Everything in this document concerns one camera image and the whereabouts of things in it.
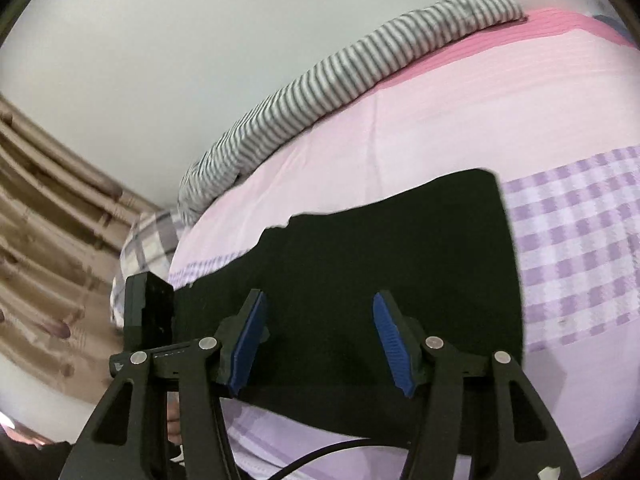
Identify pink purple bed sheet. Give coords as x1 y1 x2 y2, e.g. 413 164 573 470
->
167 7 640 480

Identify black cable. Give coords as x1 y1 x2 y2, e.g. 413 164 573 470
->
270 437 416 480

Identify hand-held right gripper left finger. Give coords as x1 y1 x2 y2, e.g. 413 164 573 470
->
57 288 272 480

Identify beige patterned curtain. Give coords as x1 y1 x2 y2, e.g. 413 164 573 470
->
0 92 163 401

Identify person's left hand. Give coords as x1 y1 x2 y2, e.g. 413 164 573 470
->
166 402 182 448

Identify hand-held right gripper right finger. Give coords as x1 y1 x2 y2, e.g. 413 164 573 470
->
372 290 582 480

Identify grey white striped blanket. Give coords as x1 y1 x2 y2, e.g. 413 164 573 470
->
177 0 526 226

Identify plaid pillow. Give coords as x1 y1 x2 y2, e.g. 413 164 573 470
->
110 210 192 335

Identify black pants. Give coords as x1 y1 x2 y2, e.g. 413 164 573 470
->
172 167 526 457

